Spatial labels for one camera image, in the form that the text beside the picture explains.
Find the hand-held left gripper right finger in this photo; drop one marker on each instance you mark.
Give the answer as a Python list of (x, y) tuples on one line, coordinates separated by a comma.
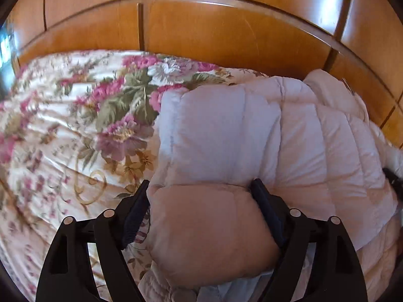
[(267, 208)]

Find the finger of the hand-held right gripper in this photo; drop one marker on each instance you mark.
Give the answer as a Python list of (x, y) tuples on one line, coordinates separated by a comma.
[(395, 181)]

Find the white quilted down blanket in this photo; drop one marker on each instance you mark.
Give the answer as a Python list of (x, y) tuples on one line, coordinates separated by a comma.
[(220, 132)]

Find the wooden headboard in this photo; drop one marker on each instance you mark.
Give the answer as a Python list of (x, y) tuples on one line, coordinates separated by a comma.
[(220, 31)]

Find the floral bedspread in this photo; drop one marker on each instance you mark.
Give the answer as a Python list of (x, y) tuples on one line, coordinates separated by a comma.
[(63, 116)]

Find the glass-panelled wooden door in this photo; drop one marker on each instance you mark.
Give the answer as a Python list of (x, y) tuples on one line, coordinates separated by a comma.
[(6, 44)]

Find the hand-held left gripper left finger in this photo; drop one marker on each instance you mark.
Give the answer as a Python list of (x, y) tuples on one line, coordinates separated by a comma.
[(137, 214)]

